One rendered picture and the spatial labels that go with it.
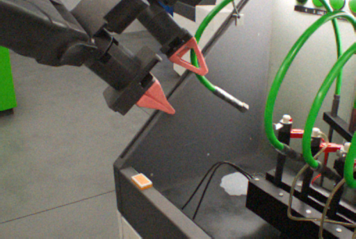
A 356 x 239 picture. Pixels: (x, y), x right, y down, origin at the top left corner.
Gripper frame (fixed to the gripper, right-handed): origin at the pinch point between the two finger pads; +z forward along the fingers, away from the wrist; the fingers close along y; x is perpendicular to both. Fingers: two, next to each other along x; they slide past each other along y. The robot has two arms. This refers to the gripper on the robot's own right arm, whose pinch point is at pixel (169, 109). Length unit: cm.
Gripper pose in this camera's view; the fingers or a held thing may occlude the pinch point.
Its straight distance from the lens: 59.7
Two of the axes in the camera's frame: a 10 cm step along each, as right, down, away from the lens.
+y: 6.7, -7.4, -0.6
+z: 6.7, 5.6, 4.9
